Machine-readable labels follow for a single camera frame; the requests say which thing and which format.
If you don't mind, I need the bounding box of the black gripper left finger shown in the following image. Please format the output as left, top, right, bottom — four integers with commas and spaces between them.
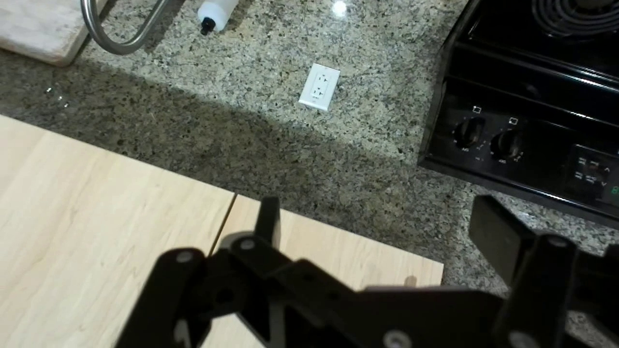
113, 196, 388, 348

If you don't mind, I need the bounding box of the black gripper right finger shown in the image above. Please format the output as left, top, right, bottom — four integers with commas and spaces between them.
467, 194, 619, 348

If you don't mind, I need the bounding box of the black stove knob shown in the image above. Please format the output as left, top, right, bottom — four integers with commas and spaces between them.
489, 126, 525, 165
450, 115, 487, 153

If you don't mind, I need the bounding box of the black electric stove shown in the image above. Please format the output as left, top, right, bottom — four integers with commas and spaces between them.
417, 0, 619, 227

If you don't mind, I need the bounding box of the black coil stove burner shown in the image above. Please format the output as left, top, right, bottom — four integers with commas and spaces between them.
529, 0, 619, 39

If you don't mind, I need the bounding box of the steel curved faucet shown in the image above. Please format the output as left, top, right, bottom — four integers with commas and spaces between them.
79, 0, 170, 57

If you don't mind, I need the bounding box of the white soap bottle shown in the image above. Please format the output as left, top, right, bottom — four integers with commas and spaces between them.
193, 0, 245, 37

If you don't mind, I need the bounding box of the white wall outlet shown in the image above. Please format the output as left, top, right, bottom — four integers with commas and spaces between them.
295, 63, 342, 115

